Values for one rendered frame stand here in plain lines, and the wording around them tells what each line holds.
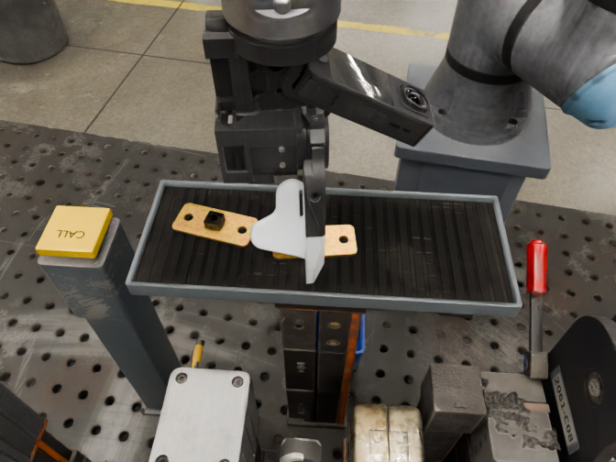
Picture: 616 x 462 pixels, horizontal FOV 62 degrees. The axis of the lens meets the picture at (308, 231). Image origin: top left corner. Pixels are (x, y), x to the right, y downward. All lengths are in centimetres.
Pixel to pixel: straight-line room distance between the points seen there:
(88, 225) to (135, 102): 219
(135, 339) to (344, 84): 47
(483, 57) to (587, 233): 67
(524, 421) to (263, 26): 42
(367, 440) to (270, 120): 31
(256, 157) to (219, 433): 25
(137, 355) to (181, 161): 66
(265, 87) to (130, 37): 291
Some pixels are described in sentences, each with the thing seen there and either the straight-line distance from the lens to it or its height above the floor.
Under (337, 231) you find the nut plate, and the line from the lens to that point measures 52.
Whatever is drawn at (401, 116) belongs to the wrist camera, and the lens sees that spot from 38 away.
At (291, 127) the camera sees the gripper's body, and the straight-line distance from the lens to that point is 36.
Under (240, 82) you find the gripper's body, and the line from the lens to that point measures 36.
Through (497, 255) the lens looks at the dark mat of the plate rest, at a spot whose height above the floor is 116.
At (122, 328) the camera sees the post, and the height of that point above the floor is 100.
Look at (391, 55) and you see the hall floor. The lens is 298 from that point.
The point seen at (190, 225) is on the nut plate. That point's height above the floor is 116.
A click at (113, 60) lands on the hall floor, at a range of 309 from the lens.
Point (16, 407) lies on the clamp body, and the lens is 67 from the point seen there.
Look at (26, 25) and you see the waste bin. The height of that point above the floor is 22.
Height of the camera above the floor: 157
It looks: 51 degrees down
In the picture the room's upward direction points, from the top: straight up
